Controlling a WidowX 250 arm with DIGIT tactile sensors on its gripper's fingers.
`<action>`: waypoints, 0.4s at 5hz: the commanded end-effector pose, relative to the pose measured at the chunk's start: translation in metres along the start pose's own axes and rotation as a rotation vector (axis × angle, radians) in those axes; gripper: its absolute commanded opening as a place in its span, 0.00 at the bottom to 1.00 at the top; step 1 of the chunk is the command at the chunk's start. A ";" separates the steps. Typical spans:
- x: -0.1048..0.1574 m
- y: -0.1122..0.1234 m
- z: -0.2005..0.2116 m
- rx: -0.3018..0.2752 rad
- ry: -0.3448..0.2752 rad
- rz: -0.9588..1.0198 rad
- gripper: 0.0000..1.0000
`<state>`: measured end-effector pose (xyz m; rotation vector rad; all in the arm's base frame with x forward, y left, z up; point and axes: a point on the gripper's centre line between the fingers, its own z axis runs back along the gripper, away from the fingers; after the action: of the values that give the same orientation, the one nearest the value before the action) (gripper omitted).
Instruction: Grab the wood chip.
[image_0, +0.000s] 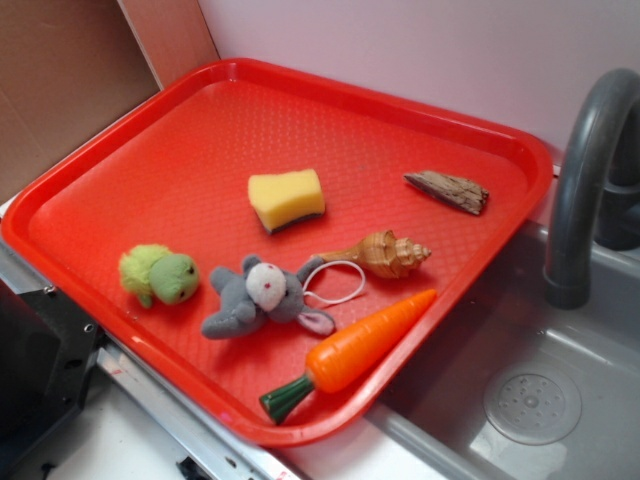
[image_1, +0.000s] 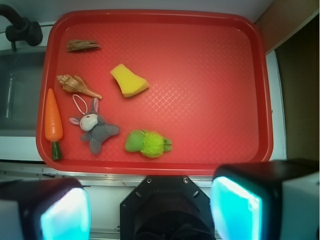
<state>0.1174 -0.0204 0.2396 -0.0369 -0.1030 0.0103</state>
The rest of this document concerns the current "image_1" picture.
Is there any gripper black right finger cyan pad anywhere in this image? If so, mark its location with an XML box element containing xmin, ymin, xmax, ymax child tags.
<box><xmin>210</xmin><ymin>158</ymin><xmax>320</xmax><ymax>240</ymax></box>

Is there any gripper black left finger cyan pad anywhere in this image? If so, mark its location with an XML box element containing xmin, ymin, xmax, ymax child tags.
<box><xmin>0</xmin><ymin>178</ymin><xmax>91</xmax><ymax>240</ymax></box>

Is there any brown wood chip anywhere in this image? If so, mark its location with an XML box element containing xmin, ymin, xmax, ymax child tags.
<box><xmin>66</xmin><ymin>39</ymin><xmax>101</xmax><ymax>53</ymax></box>

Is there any orange plastic carrot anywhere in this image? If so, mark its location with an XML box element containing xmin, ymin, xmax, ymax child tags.
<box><xmin>44</xmin><ymin>88</ymin><xmax>64</xmax><ymax>160</ymax></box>

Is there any grey plush donkey toy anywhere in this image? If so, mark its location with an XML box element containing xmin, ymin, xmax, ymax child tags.
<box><xmin>69</xmin><ymin>97</ymin><xmax>120</xmax><ymax>155</ymax></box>

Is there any green fuzzy plush toy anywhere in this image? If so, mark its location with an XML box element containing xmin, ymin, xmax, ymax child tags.
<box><xmin>124</xmin><ymin>130</ymin><xmax>173</xmax><ymax>159</ymax></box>

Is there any brown conch seashell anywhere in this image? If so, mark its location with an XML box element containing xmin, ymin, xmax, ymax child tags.
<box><xmin>56</xmin><ymin>74</ymin><xmax>103</xmax><ymax>100</ymax></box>

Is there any red plastic tray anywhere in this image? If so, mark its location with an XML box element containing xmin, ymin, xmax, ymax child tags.
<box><xmin>36</xmin><ymin>10</ymin><xmax>273</xmax><ymax>176</ymax></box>

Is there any stainless steel sink basin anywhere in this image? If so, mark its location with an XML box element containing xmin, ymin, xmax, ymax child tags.
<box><xmin>0</xmin><ymin>47</ymin><xmax>46</xmax><ymax>137</ymax></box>

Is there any yellow sponge piece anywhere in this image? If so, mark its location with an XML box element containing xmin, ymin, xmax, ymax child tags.
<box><xmin>110</xmin><ymin>63</ymin><xmax>150</xmax><ymax>98</ymax></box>

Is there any black sink faucet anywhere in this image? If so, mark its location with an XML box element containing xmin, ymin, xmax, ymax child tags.
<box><xmin>0</xmin><ymin>4</ymin><xmax>43</xmax><ymax>52</ymax></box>

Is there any black octagonal mount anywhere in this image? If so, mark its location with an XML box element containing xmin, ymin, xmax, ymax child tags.
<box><xmin>119</xmin><ymin>176</ymin><xmax>216</xmax><ymax>240</ymax></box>

